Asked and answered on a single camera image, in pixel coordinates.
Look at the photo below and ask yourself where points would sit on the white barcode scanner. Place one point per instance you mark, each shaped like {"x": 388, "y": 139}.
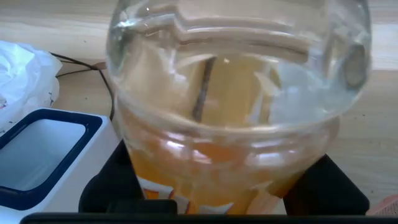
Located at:
{"x": 46, "y": 161}

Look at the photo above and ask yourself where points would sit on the clear jar with orange label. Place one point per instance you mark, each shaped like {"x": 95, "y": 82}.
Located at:
{"x": 236, "y": 93}

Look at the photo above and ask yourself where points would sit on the white plastic bag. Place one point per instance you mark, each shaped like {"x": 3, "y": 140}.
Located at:
{"x": 25, "y": 81}

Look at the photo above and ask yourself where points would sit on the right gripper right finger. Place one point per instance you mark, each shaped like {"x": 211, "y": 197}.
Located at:
{"x": 326, "y": 189}

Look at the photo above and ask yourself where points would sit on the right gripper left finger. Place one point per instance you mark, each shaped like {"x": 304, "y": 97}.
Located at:
{"x": 115, "y": 186}

